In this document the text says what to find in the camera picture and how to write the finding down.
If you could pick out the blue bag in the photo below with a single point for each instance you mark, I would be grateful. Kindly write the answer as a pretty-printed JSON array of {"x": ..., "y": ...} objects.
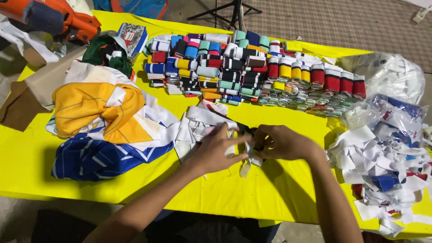
[{"x": 135, "y": 7}]

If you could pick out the pile of striped collar rolls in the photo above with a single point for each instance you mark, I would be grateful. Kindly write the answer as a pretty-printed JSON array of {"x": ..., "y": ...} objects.
[{"x": 243, "y": 74}]

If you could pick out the blue striped fabric panel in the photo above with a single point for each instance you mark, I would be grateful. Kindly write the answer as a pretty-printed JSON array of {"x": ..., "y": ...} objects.
[{"x": 94, "y": 158}]

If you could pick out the black scissors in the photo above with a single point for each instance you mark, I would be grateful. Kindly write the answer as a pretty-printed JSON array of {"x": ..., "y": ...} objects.
[{"x": 244, "y": 129}]

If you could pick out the heap of white fabric scraps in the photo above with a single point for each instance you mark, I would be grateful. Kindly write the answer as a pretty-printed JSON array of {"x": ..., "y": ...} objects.
[{"x": 378, "y": 172}]

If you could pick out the person's right fingers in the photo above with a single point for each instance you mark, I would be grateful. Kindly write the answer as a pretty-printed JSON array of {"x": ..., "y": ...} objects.
[{"x": 262, "y": 135}]

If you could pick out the orange cloth cutting machine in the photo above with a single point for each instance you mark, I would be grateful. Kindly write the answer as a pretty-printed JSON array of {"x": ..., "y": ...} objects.
[{"x": 50, "y": 17}]

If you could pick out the green fabric piece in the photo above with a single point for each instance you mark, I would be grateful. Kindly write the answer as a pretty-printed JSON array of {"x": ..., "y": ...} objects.
[{"x": 104, "y": 50}]

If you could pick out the person's left hand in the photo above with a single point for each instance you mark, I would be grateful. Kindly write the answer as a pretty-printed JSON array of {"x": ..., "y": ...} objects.
[{"x": 212, "y": 152}]

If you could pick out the plaid floor mat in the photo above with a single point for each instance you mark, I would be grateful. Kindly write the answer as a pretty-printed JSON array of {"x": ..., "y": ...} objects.
[{"x": 337, "y": 23}]

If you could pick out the yellow orange fabric panel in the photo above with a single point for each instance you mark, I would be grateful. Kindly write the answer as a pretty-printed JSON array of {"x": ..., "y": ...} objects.
[{"x": 87, "y": 108}]

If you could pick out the white cloth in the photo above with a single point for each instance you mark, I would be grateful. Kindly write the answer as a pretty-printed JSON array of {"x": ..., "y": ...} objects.
[{"x": 20, "y": 40}]

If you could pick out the yellow table cloth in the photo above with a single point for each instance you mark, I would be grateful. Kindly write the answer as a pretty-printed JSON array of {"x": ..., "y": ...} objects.
[{"x": 216, "y": 189}]

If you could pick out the person's right hand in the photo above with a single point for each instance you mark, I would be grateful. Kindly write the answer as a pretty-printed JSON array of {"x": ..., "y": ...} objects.
[{"x": 287, "y": 143}]

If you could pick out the white printed fabric panel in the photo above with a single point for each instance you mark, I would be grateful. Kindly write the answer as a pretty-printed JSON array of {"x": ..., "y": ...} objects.
[{"x": 91, "y": 72}]

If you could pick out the person's dark clothing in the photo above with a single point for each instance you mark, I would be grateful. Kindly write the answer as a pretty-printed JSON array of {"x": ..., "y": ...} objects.
[{"x": 189, "y": 227}]

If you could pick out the white power strip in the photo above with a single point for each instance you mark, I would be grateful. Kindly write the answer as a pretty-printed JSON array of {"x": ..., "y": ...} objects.
[{"x": 422, "y": 14}]

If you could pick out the stack of white fabric pieces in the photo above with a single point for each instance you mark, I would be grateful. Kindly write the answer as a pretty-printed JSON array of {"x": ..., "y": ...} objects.
[{"x": 197, "y": 123}]

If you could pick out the white fabric strip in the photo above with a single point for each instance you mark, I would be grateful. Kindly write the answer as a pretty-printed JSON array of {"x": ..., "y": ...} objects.
[{"x": 249, "y": 162}]

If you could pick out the clear bag of printed pieces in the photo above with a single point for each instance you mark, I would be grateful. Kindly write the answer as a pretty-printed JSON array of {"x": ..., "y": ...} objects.
[{"x": 395, "y": 118}]

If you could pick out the clear bag of white pieces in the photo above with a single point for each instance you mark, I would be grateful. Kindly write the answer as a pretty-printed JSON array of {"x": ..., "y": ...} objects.
[{"x": 388, "y": 76}]

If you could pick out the black tripod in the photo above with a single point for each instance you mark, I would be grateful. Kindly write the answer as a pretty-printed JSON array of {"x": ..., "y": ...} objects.
[{"x": 236, "y": 10}]

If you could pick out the patterned notebook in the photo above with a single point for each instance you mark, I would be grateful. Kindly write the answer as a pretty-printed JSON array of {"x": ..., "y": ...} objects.
[{"x": 132, "y": 37}]

